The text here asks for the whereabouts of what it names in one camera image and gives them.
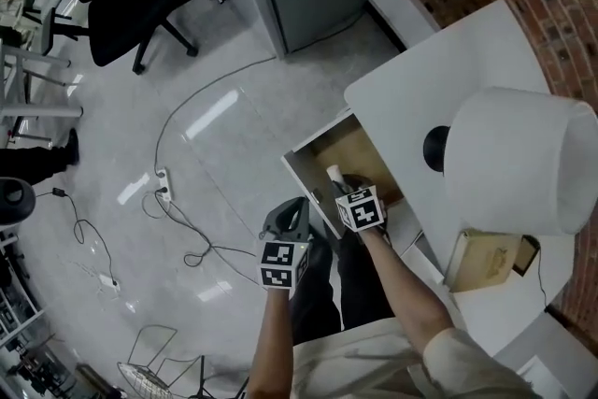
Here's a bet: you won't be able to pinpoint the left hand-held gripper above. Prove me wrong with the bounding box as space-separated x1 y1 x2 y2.
258 195 312 300

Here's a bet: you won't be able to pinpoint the white metal frame table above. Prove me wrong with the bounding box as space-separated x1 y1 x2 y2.
0 223 48 342

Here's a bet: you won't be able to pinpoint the black lamp cable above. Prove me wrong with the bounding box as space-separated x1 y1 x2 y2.
534 247 550 312

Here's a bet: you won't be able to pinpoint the person's black trousers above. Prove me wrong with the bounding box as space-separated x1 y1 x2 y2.
289 219 396 335

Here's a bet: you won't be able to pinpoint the person's right forearm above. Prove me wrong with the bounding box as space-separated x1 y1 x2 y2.
362 231 457 354

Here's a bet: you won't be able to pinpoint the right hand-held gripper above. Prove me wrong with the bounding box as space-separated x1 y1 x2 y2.
329 173 387 234

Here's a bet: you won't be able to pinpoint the black floor cable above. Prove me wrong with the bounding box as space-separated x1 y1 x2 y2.
142 189 263 277

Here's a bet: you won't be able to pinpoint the white shade black table lamp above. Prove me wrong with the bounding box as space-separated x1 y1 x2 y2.
422 86 598 237

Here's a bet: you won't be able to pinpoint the black cable with adapter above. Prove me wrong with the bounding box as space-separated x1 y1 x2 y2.
35 187 118 286

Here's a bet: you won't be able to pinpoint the white wooden drawer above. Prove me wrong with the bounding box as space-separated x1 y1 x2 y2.
280 111 406 240

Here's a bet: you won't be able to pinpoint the wire basket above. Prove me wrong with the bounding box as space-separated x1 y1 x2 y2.
116 324 206 399

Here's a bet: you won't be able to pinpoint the beige book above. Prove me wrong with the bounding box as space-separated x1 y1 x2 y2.
443 227 524 294

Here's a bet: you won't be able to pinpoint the black round-base chair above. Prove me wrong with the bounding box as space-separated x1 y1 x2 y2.
0 176 37 228

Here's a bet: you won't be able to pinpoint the black smartphone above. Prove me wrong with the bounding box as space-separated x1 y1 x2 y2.
512 235 542 277

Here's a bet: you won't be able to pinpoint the white side table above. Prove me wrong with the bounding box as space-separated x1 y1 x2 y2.
516 354 576 399

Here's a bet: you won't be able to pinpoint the grey floor cable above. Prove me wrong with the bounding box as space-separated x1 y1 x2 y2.
153 55 277 174

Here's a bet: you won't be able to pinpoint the person's left forearm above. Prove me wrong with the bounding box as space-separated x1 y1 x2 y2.
246 289 298 399

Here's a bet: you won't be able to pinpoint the person's beige shirt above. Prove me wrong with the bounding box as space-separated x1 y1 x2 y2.
289 317 538 399

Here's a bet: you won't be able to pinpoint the white desk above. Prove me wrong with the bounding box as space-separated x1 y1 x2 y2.
344 0 576 359

